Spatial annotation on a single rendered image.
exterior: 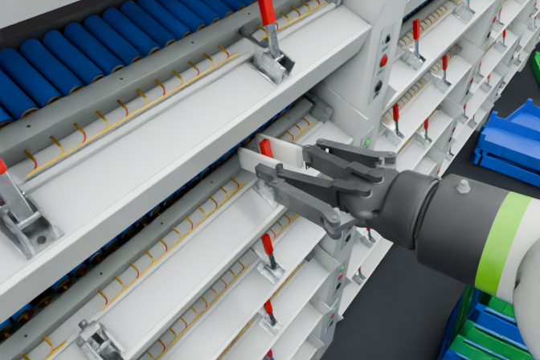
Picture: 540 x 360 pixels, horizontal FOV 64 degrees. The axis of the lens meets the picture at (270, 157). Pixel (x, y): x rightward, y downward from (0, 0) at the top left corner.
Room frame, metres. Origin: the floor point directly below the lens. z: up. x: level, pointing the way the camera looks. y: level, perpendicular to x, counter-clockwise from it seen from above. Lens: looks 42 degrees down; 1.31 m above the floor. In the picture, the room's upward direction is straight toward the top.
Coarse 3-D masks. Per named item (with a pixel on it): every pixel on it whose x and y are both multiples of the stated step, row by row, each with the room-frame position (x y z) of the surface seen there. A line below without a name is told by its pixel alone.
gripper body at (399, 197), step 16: (352, 176) 0.33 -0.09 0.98; (384, 176) 0.32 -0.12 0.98; (400, 176) 0.29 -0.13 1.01; (416, 176) 0.29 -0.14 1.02; (384, 192) 0.30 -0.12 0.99; (400, 192) 0.27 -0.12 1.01; (416, 192) 0.27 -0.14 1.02; (352, 208) 0.28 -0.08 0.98; (368, 208) 0.28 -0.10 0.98; (384, 208) 0.27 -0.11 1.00; (400, 208) 0.26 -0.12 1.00; (416, 208) 0.26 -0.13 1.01; (368, 224) 0.27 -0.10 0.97; (384, 224) 0.26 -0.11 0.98; (400, 224) 0.25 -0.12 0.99; (400, 240) 0.25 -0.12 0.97
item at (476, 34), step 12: (492, 12) 1.07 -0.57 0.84; (480, 24) 1.08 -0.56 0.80; (468, 36) 1.09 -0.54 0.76; (480, 36) 1.07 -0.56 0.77; (480, 48) 1.08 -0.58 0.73; (480, 60) 1.13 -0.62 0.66; (468, 72) 1.07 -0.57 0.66; (456, 84) 1.08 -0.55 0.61; (456, 96) 1.07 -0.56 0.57; (444, 132) 1.07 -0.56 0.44; (444, 144) 1.07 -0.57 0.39; (444, 156) 1.13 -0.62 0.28
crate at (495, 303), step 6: (480, 294) 0.52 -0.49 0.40; (486, 294) 0.50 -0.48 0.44; (480, 300) 0.50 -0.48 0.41; (486, 300) 0.49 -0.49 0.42; (492, 300) 0.49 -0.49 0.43; (498, 300) 0.48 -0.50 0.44; (492, 306) 0.49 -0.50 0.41; (498, 306) 0.48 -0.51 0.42; (504, 306) 0.48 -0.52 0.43; (510, 306) 0.47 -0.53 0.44; (504, 312) 0.47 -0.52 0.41; (510, 312) 0.47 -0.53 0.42
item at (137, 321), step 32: (320, 96) 0.56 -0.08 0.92; (320, 128) 0.52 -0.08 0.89; (352, 128) 0.52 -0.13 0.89; (224, 192) 0.38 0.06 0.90; (256, 192) 0.39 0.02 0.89; (224, 224) 0.34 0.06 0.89; (256, 224) 0.35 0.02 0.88; (192, 256) 0.29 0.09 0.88; (224, 256) 0.30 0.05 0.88; (160, 288) 0.25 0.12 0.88; (192, 288) 0.25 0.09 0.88; (128, 320) 0.21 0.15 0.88; (160, 320) 0.22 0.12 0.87; (32, 352) 0.18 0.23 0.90; (64, 352) 0.18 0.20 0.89; (128, 352) 0.18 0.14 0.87
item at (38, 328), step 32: (288, 128) 0.50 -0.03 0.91; (192, 192) 0.35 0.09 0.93; (160, 224) 0.31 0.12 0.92; (192, 224) 0.32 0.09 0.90; (128, 256) 0.27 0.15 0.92; (160, 256) 0.28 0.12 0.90; (96, 288) 0.23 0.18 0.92; (32, 320) 0.19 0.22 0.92; (64, 320) 0.20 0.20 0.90; (0, 352) 0.16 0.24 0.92
